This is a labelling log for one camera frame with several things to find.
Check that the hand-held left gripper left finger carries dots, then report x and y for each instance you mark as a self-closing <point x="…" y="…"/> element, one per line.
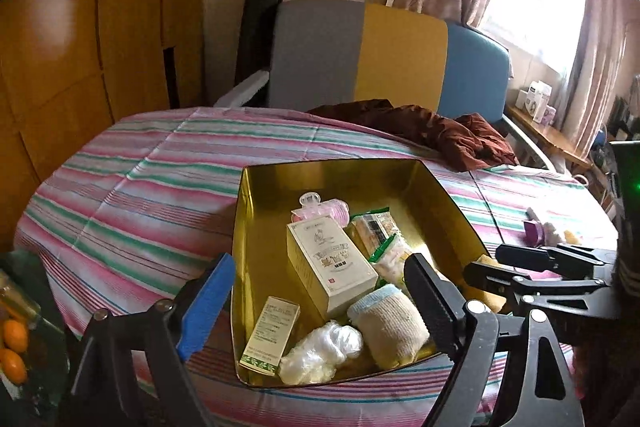
<point x="205" y="307"/>

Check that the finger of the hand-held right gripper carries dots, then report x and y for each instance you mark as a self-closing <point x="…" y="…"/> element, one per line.
<point x="530" y="257"/>
<point x="495" y="277"/>

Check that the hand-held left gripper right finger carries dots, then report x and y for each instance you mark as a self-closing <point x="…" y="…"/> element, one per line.
<point x="430" y="307"/>

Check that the purple pouch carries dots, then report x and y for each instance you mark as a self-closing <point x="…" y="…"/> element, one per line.
<point x="534" y="231"/>

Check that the cream sock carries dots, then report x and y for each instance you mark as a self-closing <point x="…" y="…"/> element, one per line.
<point x="390" y="332"/>

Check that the small white green box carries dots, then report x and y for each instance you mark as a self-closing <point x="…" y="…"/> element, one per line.
<point x="270" y="332"/>

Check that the rice cracker snack packet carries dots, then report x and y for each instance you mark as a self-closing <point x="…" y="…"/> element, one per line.
<point x="372" y="229"/>

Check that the cream cardboard box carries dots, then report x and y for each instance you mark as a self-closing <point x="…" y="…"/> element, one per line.
<point x="330" y="267"/>

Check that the pink plastic bottle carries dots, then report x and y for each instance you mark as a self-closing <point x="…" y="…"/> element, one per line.
<point x="327" y="209"/>

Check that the gold tin box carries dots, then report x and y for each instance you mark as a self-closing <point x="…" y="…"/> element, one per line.
<point x="310" y="187"/>

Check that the wooden shelf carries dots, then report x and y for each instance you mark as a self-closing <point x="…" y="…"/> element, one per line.
<point x="555" y="137"/>

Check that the small purple box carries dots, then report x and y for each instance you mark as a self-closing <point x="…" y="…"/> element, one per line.
<point x="550" y="116"/>

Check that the white cardboard box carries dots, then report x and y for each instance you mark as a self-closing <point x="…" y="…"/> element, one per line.
<point x="535" y="99"/>

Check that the maroon jacket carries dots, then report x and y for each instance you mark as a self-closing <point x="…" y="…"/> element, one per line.
<point x="440" y="132"/>

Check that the oranges on glass plate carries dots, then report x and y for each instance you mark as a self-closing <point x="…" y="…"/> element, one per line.
<point x="45" y="357"/>

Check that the glass jar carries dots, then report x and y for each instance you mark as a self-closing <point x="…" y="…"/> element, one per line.
<point x="17" y="297"/>

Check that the orange fruit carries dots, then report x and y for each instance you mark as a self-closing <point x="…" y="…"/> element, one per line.
<point x="12" y="364"/>
<point x="15" y="336"/>

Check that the grey yellow blue bed board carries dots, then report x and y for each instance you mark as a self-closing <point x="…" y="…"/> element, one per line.
<point x="400" y="57"/>

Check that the black rolled mat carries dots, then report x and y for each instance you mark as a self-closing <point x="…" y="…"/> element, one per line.
<point x="257" y="27"/>

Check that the wooden wardrobe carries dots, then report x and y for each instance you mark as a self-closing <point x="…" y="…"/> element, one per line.
<point x="75" y="32"/>

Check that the grey bed rail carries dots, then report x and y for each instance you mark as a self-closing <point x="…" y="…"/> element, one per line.
<point x="530" y="147"/>

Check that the white bed rail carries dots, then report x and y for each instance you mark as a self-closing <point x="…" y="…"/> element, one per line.
<point x="245" y="89"/>

